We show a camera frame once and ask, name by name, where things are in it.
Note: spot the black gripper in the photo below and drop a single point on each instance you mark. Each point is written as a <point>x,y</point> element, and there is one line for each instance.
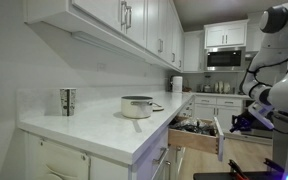
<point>240,123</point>

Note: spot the white wooden drawer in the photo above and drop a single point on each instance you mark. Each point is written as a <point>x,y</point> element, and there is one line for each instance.
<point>213,142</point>

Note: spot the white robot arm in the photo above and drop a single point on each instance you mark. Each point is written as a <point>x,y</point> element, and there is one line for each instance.
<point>273,51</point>

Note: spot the items inside drawer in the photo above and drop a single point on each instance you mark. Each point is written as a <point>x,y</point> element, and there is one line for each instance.
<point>194,126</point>

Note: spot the leftmost white drawer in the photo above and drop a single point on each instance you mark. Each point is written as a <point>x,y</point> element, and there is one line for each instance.
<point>146,166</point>

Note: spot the white lower cabinet doors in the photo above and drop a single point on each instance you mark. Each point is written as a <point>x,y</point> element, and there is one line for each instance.
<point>222,108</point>

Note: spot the stainless steel microwave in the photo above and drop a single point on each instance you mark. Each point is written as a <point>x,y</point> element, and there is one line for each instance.
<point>225,59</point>

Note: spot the white rice cooker appliance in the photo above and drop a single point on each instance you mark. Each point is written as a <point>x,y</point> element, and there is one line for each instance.
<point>177,84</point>

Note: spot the white cabinet above microwave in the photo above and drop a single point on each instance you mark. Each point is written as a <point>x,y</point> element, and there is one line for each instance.
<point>226,34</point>

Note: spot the round pot lid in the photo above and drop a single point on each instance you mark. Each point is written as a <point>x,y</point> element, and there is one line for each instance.
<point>156,107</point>

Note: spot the patterned cup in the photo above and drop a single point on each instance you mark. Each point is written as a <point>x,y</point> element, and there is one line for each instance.
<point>68,97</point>

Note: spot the white upper wall cabinets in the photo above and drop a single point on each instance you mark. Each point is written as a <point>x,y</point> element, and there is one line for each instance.
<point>148,30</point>

